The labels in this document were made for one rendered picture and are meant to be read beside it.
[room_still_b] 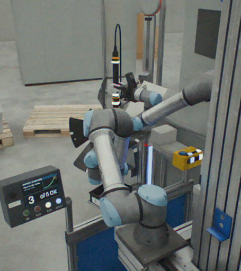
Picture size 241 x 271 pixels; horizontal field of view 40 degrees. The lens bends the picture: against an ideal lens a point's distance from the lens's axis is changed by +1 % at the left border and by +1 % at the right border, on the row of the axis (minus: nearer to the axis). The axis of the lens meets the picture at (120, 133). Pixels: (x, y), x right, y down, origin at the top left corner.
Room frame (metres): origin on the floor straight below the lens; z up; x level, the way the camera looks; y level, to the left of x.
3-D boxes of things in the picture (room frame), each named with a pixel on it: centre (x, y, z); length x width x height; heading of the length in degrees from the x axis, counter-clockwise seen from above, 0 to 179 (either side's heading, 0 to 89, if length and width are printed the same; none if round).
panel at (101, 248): (1.61, -0.09, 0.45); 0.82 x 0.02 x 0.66; 125
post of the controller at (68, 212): (1.37, 0.26, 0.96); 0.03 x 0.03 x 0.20; 35
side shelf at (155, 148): (2.37, -0.35, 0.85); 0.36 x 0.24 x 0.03; 35
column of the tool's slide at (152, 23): (2.64, -0.22, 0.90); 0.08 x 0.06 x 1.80; 70
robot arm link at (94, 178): (1.57, 0.13, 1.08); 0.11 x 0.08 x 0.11; 107
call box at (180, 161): (1.84, -0.41, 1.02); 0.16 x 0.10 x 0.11; 125
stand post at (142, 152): (2.27, -0.17, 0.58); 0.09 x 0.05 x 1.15; 35
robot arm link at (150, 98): (1.76, -0.17, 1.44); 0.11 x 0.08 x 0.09; 45
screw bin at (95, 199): (1.71, 0.06, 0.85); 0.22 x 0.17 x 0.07; 140
